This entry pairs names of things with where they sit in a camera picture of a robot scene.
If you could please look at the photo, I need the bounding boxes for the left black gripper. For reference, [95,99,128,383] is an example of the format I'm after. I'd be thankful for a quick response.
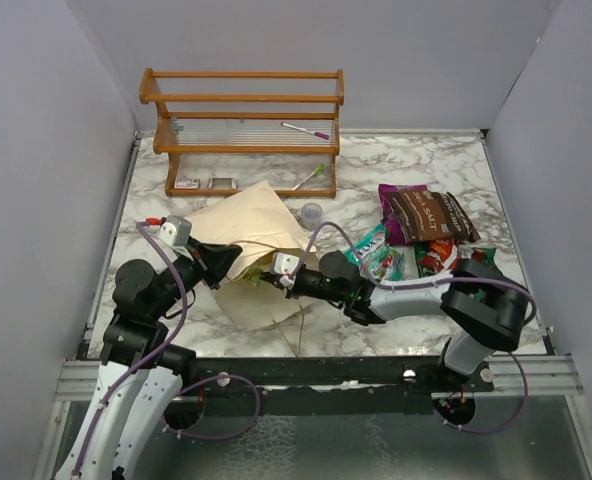
[151,234,243,318]

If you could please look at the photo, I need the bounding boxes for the small lime green candy bag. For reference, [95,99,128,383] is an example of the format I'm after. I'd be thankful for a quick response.
[243,266,266,286]

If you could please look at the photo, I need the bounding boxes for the beige paper bag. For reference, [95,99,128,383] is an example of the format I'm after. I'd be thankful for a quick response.
[174,181,312,356]

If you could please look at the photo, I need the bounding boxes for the teal mint candy bag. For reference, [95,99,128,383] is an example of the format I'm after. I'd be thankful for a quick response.
[344,224,405,281]

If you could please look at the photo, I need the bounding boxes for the purple snack bag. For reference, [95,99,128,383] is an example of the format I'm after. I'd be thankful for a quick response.
[378,184,423,247]

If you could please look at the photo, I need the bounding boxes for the green snack bag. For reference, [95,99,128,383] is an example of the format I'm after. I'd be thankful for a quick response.
[414,242,507,281]

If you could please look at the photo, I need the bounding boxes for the brown sea salt chip bag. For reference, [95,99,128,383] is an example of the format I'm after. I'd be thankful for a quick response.
[384,188,480,243]

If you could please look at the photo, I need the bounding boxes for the red Doritos bag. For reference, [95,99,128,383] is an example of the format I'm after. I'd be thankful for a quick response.
[413,239,474,277]

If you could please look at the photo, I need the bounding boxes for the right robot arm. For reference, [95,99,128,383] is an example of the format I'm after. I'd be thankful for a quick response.
[261,251,536,391]

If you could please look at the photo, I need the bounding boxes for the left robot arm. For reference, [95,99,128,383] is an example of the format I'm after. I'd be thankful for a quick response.
[55,239,242,479]

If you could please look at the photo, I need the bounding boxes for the small clear plastic cup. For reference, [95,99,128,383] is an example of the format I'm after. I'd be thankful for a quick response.
[300,202,323,231]

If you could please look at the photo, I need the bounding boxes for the open small cardboard box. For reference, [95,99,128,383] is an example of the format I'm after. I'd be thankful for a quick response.
[207,177,238,190]

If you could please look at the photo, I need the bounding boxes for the red white matchbox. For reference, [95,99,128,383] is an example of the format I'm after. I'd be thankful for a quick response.
[174,178,200,190]

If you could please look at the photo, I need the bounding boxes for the green capped white marker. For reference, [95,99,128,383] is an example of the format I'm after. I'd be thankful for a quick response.
[292,164,325,191]

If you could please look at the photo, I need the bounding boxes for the wooden two-tier shelf rack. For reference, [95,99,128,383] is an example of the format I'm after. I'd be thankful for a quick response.
[138,68,345,198]

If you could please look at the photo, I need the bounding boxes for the pink capped white marker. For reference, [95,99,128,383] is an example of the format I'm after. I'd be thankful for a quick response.
[280,122,330,140]

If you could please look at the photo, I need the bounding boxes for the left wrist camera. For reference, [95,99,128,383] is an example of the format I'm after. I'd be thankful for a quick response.
[145,215,192,256]

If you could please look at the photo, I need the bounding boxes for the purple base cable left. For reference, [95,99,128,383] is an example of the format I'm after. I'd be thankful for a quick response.
[159,372,261,442]

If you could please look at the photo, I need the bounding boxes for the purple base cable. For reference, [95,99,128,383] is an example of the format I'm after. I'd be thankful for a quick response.
[159,372,261,442]
[440,349,530,434]

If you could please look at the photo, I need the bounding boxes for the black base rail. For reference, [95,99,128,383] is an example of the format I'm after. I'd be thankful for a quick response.
[178,355,493,418]

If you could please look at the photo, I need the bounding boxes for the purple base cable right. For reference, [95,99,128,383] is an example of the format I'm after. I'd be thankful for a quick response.
[440,349,530,434]

